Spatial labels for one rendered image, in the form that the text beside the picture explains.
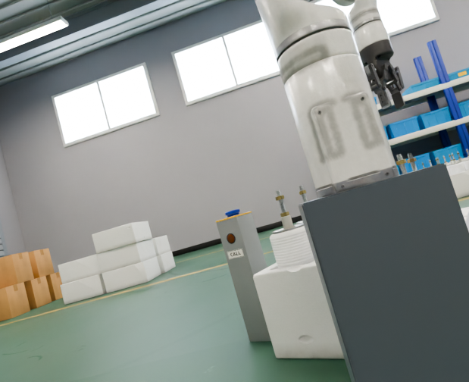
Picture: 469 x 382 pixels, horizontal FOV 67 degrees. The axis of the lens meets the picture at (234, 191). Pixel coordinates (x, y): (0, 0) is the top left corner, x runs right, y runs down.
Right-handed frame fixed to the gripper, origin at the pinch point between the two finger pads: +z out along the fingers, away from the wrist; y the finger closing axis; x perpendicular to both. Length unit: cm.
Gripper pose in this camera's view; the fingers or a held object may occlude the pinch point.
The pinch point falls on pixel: (392, 102)
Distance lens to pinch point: 95.4
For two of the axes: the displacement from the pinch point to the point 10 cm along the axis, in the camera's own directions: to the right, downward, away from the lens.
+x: -5.9, 2.4, 7.7
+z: 2.8, 9.6, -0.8
